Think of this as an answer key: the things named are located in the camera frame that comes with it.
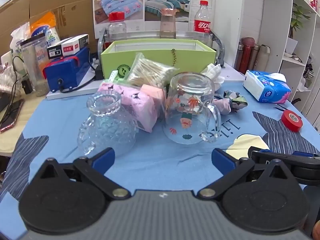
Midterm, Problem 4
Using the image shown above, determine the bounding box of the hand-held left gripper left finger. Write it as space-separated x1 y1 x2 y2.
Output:
30 147 132 201

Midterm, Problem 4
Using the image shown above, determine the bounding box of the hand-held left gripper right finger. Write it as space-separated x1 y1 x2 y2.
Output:
197 148 298 202

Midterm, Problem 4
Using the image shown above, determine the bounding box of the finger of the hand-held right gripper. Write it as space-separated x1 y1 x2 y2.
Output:
247 146 275 165
274 151 320 167

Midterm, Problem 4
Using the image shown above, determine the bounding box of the pink printed tissue pack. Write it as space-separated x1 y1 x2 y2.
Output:
97 81 163 133

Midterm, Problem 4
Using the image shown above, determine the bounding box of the light green cardboard box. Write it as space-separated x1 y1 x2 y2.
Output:
100 39 217 81

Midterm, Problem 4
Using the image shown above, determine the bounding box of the textured clear glass mug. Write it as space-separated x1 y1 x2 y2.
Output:
77 89 137 158

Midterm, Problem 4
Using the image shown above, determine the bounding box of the red tape roll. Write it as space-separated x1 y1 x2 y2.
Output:
280 109 303 132

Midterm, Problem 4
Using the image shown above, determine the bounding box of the patterned fabric scrunchie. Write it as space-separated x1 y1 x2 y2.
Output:
214 90 248 115

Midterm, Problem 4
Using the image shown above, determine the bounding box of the blue white tissue pack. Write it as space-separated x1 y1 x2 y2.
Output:
243 70 292 104

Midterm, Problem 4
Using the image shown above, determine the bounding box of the white platform board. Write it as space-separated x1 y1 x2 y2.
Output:
46 62 247 101

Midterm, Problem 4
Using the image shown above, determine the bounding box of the printed clear glass mug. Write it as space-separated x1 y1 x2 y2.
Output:
162 72 222 145

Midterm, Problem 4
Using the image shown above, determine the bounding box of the light green packet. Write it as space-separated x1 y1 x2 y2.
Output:
108 70 132 87

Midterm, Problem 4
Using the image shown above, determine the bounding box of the salmon pink sponge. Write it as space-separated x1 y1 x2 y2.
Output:
140 84 167 120

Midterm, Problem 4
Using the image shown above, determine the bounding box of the white folded cloth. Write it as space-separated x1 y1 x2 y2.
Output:
200 64 225 90

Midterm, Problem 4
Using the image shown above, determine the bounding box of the grey thermos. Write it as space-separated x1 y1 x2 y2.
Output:
256 45 271 74

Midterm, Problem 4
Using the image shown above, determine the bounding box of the blue machine box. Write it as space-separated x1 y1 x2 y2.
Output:
43 47 94 93

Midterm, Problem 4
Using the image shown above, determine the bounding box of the beige thermos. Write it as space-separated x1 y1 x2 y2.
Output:
249 44 261 72

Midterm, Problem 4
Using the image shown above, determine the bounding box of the bag of cotton swabs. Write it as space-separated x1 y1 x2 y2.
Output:
126 52 180 89

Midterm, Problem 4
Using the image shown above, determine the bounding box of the red thermos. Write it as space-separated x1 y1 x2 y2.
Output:
239 37 255 74

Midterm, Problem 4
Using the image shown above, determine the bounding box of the brown thermos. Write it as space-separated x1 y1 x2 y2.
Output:
235 42 244 68

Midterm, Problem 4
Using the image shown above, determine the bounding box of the smartphone with pink case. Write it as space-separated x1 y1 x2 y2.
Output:
0 99 25 133

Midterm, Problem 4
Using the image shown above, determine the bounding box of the black power adapter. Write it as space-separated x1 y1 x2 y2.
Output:
21 79 33 95

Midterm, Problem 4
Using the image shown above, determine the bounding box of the white black small box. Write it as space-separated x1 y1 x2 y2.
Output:
47 40 64 60

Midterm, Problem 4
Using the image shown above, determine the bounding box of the clear plastic tumbler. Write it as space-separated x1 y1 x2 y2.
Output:
20 33 50 97

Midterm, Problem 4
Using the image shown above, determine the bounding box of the red cap clear bottle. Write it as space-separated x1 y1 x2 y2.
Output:
107 12 127 42

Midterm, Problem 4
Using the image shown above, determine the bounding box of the green potted plant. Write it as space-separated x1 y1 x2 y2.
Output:
289 2 312 39

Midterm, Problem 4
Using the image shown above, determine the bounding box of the red label cola bottle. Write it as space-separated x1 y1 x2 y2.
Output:
194 0 212 45

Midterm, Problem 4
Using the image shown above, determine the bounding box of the white shelf unit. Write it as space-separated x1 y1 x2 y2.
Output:
214 0 320 120

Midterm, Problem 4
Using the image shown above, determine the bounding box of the orange blue package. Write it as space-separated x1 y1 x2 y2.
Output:
29 11 60 46

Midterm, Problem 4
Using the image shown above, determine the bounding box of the white plastic bag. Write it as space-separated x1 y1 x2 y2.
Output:
9 22 32 55

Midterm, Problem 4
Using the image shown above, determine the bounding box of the pink clear bottle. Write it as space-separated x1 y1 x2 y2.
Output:
159 8 177 39

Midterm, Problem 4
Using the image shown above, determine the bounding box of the bedding wall poster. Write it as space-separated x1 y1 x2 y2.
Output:
92 0 215 32

